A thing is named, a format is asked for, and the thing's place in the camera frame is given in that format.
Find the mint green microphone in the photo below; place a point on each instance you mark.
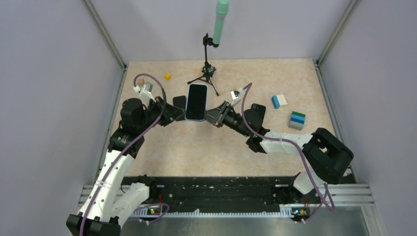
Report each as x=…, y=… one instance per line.
x=222, y=9

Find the brown wooden cube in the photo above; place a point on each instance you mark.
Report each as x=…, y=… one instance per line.
x=140, y=82

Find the green blue grey block stack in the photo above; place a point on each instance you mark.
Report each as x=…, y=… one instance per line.
x=296, y=120

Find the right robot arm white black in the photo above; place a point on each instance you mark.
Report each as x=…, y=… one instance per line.
x=326, y=157

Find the black mini tripod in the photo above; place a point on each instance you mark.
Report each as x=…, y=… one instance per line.
x=207, y=70

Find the black smartphone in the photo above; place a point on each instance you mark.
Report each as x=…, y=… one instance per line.
x=180, y=102
x=196, y=101

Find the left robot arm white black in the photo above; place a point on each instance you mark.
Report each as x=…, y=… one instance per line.
x=103, y=214

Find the black phone case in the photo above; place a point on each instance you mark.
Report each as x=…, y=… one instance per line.
x=259, y=109

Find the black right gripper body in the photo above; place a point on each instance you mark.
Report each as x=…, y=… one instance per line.
x=232, y=120

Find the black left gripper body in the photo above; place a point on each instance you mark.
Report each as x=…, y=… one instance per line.
x=156, y=112

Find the blue white toy block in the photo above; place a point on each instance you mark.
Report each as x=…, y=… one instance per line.
x=278, y=101

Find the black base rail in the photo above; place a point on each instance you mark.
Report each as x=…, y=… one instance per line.
x=224, y=194

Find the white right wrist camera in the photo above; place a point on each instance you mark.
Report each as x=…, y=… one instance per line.
x=237, y=95

